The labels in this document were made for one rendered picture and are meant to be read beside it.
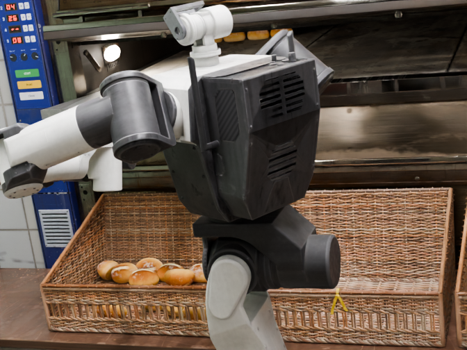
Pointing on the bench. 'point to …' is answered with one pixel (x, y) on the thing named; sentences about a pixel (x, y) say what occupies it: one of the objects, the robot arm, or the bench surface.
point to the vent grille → (56, 227)
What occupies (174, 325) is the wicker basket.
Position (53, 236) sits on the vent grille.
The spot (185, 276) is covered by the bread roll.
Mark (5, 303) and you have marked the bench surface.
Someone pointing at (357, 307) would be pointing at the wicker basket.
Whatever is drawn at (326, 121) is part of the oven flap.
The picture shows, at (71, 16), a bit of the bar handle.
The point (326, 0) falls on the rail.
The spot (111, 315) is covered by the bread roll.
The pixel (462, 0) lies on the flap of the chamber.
